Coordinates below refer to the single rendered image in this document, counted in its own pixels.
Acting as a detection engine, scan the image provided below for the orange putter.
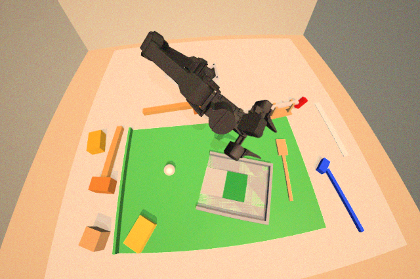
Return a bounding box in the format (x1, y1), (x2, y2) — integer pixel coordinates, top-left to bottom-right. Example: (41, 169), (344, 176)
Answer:
(142, 102), (192, 116)
(88, 126), (124, 194)

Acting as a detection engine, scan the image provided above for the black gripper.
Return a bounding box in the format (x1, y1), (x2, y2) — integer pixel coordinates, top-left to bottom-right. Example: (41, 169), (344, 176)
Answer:
(224, 100), (277, 161)

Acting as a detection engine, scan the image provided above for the cream golf ball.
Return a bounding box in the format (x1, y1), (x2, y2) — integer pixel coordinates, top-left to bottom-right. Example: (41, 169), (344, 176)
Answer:
(163, 164), (175, 175)

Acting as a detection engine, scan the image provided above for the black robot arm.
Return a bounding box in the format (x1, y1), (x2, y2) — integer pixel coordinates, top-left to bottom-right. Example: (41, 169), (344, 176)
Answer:
(140, 31), (267, 139)

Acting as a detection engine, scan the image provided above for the blue golf putter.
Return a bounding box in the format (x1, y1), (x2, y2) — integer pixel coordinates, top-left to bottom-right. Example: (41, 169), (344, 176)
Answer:
(316, 158), (364, 232)

